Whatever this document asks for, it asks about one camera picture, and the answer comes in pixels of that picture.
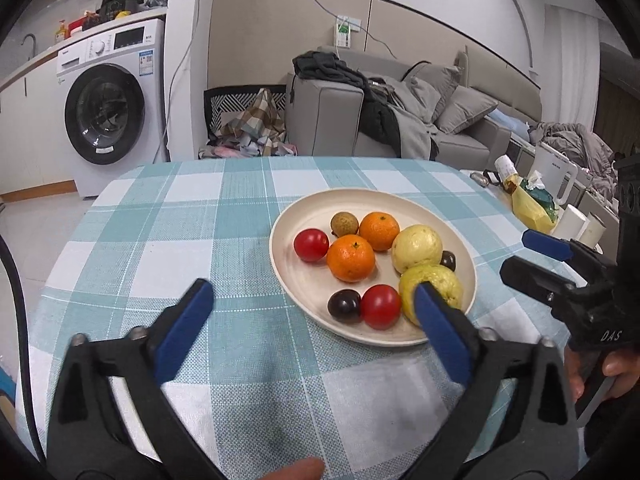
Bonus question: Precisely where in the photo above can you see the green yellow guava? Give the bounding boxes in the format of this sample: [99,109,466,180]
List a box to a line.
[398,264,463,326]

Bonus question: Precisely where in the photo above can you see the dark purple plum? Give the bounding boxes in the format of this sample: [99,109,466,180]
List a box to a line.
[440,250,457,272]
[326,288,361,324]

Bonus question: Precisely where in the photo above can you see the pale yellow guava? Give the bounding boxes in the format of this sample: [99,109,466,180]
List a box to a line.
[392,224,444,274]

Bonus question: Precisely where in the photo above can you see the red tomato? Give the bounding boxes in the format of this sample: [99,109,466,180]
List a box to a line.
[294,229,330,263]
[360,284,401,330]

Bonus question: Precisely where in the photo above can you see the small orange mandarin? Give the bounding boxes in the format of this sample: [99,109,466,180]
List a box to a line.
[359,211,400,252]

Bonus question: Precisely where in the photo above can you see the large orange mandarin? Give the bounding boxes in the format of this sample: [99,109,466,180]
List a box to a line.
[326,234,376,283]

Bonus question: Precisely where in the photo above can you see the brown longan front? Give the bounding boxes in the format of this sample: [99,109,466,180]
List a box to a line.
[330,211,359,237]

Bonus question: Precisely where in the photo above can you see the person's right hand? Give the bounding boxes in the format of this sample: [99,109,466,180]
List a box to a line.
[563,343,640,403]

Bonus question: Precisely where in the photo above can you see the person's left hand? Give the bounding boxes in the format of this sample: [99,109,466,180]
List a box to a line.
[262,457,326,480]

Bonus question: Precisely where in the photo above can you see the yellow plastic bag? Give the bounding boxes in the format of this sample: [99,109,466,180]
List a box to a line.
[512,179,558,234]

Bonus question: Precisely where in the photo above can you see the white electric kettle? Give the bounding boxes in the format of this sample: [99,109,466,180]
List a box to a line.
[528,142,579,206]

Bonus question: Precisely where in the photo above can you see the grey blanket heap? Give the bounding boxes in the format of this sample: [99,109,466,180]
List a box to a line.
[529,122,618,200]

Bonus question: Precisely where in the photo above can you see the white medicine bottle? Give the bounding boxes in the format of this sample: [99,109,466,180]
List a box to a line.
[495,154,518,183]

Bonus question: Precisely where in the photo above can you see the teal plaid tablecloth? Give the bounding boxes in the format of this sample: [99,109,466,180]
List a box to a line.
[28,157,567,479]

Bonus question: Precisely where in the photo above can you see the grey sofa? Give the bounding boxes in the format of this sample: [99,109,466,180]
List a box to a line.
[285,46,542,170]

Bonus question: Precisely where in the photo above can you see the grey cushion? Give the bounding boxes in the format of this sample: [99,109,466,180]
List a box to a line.
[402,61,461,122]
[435,86,499,134]

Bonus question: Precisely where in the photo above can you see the cream round plate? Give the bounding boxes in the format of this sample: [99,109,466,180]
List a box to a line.
[269,188,477,348]

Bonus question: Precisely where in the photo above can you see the dark clothes pile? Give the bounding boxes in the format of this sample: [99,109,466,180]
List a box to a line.
[285,50,400,157]

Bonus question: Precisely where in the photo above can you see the white kitchen cabinets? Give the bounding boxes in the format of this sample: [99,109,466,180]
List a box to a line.
[1,60,73,193]

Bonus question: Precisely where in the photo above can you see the white washing machine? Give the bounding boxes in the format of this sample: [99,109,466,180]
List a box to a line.
[56,18,169,198]

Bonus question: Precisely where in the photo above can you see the black patterned laundry basket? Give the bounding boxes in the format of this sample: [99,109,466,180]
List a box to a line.
[204,84,286,140]

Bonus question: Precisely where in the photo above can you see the plaid cloth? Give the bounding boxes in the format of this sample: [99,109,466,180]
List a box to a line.
[214,88,296,158]

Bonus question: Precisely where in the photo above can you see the black cable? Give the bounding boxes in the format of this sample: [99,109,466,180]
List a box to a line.
[0,234,48,466]

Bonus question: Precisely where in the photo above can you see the white wall socket charger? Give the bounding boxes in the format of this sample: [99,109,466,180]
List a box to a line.
[334,15,361,49]

